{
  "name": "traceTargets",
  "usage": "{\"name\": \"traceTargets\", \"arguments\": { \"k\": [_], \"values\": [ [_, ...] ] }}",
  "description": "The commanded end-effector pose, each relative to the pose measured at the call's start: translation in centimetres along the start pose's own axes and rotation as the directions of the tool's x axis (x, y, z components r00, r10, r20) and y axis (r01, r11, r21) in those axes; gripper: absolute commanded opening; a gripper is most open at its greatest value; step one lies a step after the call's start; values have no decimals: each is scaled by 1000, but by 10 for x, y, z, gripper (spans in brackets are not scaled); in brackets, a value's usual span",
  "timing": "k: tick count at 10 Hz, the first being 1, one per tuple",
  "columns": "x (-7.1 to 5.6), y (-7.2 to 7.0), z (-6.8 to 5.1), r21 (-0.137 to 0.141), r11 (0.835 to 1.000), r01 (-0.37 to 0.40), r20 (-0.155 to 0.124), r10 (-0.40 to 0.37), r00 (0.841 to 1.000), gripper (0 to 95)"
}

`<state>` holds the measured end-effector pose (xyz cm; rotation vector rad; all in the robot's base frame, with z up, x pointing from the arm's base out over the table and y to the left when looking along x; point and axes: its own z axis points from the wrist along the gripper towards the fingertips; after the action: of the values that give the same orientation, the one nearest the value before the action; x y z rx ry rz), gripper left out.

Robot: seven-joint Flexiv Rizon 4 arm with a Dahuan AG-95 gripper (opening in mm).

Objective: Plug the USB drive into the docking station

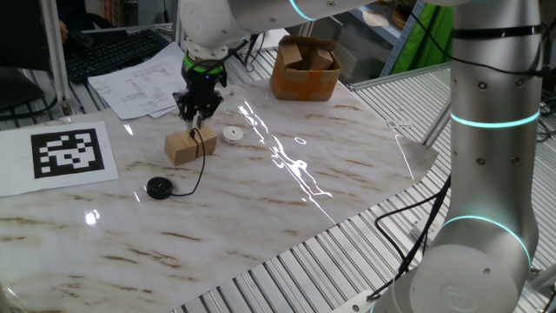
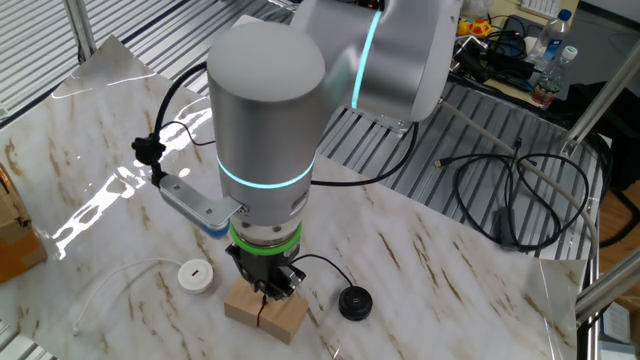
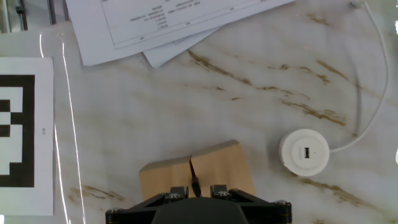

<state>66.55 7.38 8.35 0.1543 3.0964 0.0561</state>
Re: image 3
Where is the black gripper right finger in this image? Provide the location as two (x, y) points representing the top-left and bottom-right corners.
(210, 184), (293, 224)

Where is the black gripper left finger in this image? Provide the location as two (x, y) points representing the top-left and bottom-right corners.
(105, 185), (189, 224)

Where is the white round docking station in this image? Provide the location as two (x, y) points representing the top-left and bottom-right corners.
(278, 128), (331, 177)

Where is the light wooden cube block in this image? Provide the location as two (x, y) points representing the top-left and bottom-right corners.
(138, 155), (197, 202)
(190, 139), (257, 197)

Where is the marble pattern table mat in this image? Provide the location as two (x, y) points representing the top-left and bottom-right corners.
(0, 0), (398, 224)

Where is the black white marker sheet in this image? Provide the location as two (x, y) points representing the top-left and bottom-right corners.
(0, 57), (55, 217)

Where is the blank white paper sheet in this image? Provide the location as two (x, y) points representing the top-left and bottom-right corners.
(142, 26), (222, 69)

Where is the printed white paper sheet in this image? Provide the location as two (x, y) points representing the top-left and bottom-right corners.
(65, 0), (297, 67)

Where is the white dock cable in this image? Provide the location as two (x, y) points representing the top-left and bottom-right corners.
(328, 1), (391, 154)

